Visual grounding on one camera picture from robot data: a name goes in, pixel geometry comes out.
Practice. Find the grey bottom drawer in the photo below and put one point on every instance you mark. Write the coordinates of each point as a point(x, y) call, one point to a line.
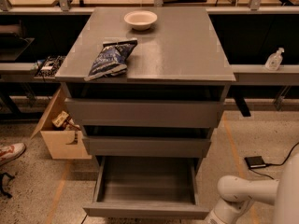
point(146, 187)

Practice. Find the grey drawer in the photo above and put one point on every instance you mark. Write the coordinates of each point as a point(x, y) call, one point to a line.
point(145, 105)
point(146, 187)
point(146, 141)

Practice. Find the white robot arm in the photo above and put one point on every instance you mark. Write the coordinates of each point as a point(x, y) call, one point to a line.
point(237, 196)

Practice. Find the grey drawer cabinet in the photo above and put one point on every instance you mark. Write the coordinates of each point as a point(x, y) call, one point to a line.
point(180, 48)

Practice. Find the grey top drawer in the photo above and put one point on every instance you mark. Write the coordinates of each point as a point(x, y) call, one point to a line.
point(145, 105)

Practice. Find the grey middle drawer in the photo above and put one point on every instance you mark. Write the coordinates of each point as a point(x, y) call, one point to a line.
point(146, 141)

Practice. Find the blue chip bag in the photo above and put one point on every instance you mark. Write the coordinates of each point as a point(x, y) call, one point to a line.
point(111, 60)

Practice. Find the white bowl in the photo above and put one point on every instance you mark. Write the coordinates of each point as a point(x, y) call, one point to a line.
point(140, 20)

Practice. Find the cardboard box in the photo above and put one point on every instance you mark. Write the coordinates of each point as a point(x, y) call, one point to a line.
point(61, 143)

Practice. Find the tan item in box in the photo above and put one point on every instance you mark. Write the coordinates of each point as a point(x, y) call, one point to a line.
point(59, 121)

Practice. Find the black patterned notebook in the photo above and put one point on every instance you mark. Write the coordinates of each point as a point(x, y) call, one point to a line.
point(48, 67)

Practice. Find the black foot pedal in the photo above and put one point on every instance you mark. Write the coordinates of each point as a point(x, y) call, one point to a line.
point(255, 162)

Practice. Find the hand sanitizer bottle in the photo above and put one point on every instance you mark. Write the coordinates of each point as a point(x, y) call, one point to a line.
point(274, 60)

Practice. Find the red and white shoe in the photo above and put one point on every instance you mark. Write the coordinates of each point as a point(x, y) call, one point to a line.
point(11, 152)

